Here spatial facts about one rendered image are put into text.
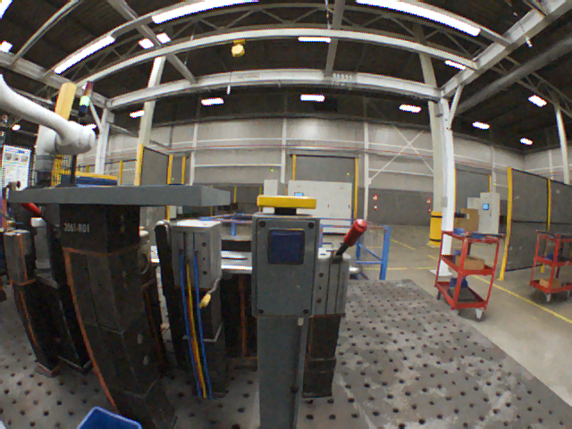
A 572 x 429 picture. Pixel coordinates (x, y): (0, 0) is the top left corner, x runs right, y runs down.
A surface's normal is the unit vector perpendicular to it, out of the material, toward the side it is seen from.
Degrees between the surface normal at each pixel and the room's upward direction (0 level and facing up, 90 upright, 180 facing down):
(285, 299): 90
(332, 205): 90
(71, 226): 90
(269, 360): 90
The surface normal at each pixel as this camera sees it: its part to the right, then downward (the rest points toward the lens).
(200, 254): 0.06, 0.05
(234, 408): 0.04, -1.00
